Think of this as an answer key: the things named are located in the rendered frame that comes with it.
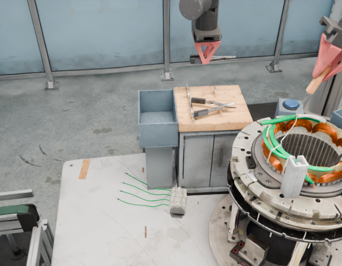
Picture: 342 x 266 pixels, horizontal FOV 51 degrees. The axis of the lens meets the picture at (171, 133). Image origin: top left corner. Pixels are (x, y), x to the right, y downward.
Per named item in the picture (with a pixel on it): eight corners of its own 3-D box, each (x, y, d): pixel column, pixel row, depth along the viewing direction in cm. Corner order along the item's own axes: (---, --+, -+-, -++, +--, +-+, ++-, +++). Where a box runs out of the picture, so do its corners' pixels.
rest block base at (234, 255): (240, 243, 98) (241, 239, 96) (265, 262, 93) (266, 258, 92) (228, 255, 95) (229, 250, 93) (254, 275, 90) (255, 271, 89)
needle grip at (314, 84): (309, 94, 69) (328, 66, 66) (303, 89, 70) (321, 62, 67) (314, 95, 70) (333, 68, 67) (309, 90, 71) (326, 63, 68)
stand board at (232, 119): (178, 132, 96) (179, 125, 95) (173, 93, 111) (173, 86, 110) (252, 129, 97) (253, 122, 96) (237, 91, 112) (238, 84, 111)
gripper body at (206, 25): (196, 42, 90) (197, 13, 85) (190, 26, 98) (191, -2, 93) (221, 41, 90) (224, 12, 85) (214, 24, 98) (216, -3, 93)
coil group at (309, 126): (285, 136, 86) (289, 122, 83) (283, 131, 87) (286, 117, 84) (311, 135, 86) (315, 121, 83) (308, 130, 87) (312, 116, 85)
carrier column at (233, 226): (228, 236, 99) (237, 184, 86) (227, 228, 101) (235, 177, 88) (237, 236, 99) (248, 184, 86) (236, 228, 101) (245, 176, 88)
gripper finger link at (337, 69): (336, 93, 66) (371, 48, 61) (303, 78, 65) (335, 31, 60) (327, 77, 72) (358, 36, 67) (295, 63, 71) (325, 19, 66)
